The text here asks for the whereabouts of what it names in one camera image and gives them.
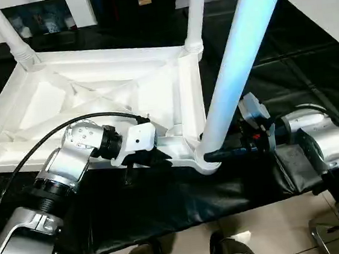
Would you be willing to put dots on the white plastic table leg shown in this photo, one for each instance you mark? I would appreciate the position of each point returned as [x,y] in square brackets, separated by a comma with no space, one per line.
[240,49]
[195,12]
[7,28]

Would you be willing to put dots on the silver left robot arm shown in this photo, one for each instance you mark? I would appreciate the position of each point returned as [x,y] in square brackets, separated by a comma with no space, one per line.
[64,168]

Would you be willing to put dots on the white flat board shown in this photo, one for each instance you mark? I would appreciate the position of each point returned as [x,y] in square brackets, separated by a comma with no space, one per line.
[321,11]

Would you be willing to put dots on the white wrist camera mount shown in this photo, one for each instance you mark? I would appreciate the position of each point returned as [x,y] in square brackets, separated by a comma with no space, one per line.
[252,106]
[140,137]

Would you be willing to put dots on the white plastic table top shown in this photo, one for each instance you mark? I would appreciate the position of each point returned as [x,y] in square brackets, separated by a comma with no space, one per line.
[62,92]

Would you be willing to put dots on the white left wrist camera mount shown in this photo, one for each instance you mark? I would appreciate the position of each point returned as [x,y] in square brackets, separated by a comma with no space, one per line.
[140,137]

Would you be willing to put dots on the glossy black box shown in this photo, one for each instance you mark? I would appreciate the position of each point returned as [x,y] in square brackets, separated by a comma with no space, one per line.
[132,0]

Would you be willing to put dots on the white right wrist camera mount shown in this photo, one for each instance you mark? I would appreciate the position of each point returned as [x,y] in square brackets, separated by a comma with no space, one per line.
[252,106]

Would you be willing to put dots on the black table mat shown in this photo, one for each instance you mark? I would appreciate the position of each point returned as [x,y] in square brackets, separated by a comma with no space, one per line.
[165,200]

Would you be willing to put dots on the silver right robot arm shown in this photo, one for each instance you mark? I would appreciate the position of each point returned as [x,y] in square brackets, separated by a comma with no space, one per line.
[326,147]

